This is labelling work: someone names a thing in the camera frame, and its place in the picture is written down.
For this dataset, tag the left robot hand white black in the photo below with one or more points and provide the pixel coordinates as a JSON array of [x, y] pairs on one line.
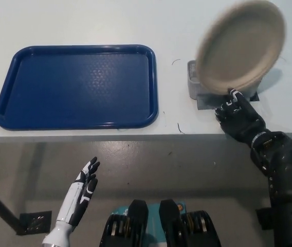
[[80, 195]]

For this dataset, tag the right robot hand black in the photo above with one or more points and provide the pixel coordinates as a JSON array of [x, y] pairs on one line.
[[241, 121]]

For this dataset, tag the beige paper plate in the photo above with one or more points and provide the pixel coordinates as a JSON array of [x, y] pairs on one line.
[[241, 46]]

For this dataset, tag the black table foot plate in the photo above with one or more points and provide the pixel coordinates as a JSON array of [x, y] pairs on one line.
[[34, 222]]

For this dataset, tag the blue plastic tray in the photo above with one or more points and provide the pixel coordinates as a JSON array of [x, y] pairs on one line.
[[76, 85]]

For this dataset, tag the grey perforated stand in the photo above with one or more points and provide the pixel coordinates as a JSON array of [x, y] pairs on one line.
[[193, 85]]

